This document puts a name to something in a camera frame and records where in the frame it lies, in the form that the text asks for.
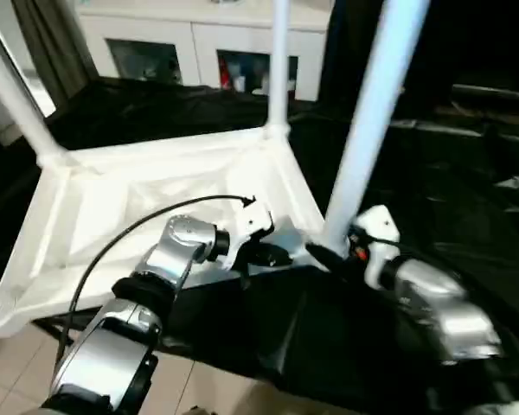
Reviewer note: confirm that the white plastic table top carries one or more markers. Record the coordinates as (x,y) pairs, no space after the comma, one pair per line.
(134,173)

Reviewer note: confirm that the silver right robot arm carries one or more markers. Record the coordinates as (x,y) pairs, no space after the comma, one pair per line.
(437,294)

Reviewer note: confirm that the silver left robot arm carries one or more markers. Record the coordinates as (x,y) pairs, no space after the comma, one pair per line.
(181,242)

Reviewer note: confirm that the black mat cover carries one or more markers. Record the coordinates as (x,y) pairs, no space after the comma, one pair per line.
(437,181)

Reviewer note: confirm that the dark robot foot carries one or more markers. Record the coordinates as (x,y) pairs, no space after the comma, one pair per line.
(194,410)

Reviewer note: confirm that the black metal stand leg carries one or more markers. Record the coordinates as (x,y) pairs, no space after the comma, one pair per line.
(54,330)

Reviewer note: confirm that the grey metal rod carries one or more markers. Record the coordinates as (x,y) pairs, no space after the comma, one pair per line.
(493,92)

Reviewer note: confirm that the black case with gold label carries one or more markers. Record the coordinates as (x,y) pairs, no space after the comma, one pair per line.
(432,43)

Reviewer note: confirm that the white cabinet with glass doors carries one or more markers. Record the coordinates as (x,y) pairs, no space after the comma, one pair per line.
(199,34)

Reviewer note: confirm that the grey curtain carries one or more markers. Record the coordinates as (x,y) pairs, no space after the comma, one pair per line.
(56,43)

